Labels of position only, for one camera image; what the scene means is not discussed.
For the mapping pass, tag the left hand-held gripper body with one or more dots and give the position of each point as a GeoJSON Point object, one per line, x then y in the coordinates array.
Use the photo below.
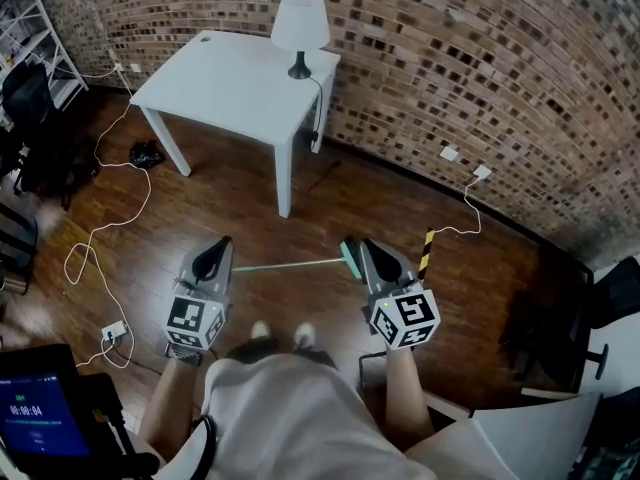
{"type": "Point", "coordinates": [216, 295]}

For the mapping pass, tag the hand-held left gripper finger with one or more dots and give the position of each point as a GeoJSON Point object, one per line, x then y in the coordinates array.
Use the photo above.
{"type": "Point", "coordinates": [220, 258]}
{"type": "Point", "coordinates": [201, 264]}

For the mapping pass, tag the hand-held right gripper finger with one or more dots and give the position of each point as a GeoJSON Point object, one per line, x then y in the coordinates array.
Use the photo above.
{"type": "Point", "coordinates": [375, 264]}
{"type": "Point", "coordinates": [391, 268]}

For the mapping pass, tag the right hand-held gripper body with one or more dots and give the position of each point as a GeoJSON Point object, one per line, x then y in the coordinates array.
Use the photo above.
{"type": "Point", "coordinates": [406, 313]}

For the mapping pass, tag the green broom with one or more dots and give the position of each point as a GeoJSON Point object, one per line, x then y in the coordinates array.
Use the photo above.
{"type": "Point", "coordinates": [351, 260]}

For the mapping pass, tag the person's right forearm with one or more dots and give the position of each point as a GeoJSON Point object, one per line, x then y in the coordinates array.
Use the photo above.
{"type": "Point", "coordinates": [407, 393]}

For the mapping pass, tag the person's left forearm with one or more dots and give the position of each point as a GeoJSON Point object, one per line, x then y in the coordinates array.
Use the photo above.
{"type": "Point", "coordinates": [167, 408]}

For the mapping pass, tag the wooden floor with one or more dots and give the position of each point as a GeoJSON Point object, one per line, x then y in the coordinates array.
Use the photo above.
{"type": "Point", "coordinates": [225, 208]}

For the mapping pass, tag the yellow black striped stick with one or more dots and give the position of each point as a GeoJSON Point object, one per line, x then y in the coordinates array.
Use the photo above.
{"type": "Point", "coordinates": [425, 254]}

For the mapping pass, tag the person's left shoe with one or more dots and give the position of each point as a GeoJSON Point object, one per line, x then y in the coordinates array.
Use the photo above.
{"type": "Point", "coordinates": [260, 329]}

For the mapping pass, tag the person's shoe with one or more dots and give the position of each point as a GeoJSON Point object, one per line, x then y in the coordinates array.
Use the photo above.
{"type": "Point", "coordinates": [260, 329]}
{"type": "Point", "coordinates": [305, 334]}

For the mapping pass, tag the person's right shoe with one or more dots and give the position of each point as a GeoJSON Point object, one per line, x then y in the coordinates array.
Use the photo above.
{"type": "Point", "coordinates": [305, 334]}

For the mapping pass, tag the white power strip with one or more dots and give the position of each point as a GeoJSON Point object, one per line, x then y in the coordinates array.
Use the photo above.
{"type": "Point", "coordinates": [114, 330]}

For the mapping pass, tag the black plastic bag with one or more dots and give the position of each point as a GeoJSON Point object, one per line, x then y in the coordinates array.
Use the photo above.
{"type": "Point", "coordinates": [145, 154]}

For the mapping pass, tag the person's white shirt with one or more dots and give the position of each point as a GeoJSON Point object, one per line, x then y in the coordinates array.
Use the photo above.
{"type": "Point", "coordinates": [285, 418]}

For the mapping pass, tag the black mesh office chair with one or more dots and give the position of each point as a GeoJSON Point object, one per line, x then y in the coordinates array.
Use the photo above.
{"type": "Point", "coordinates": [555, 318]}

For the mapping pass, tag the white square table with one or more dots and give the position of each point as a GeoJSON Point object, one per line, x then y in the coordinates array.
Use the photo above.
{"type": "Point", "coordinates": [235, 88]}

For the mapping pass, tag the black waste bin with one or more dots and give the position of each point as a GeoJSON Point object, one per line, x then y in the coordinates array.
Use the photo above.
{"type": "Point", "coordinates": [17, 253]}

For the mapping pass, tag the black tablet with blue screen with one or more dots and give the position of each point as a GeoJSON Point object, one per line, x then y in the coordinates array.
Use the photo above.
{"type": "Point", "coordinates": [40, 413]}

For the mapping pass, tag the white desk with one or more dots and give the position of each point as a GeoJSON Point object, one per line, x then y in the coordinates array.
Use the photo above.
{"type": "Point", "coordinates": [617, 358]}

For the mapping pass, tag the white table lamp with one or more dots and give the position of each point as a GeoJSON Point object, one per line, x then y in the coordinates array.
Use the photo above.
{"type": "Point", "coordinates": [300, 20]}

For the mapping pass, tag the white metal shelf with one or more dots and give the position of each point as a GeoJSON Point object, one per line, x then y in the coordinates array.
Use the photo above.
{"type": "Point", "coordinates": [35, 43]}

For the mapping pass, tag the white wall socket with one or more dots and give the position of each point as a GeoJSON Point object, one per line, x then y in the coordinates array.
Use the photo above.
{"type": "Point", "coordinates": [118, 67]}
{"type": "Point", "coordinates": [448, 154]}
{"type": "Point", "coordinates": [482, 172]}

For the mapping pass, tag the black tablet mount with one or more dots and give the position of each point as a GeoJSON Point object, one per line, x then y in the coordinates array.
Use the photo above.
{"type": "Point", "coordinates": [112, 418]}

